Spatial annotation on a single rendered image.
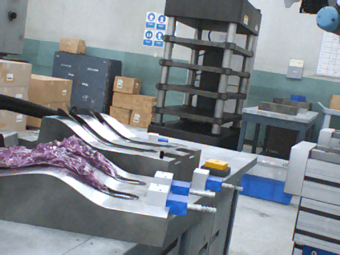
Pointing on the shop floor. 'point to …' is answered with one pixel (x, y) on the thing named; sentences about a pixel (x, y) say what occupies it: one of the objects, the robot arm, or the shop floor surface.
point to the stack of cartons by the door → (131, 103)
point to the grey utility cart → (327, 116)
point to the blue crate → (264, 188)
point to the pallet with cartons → (48, 95)
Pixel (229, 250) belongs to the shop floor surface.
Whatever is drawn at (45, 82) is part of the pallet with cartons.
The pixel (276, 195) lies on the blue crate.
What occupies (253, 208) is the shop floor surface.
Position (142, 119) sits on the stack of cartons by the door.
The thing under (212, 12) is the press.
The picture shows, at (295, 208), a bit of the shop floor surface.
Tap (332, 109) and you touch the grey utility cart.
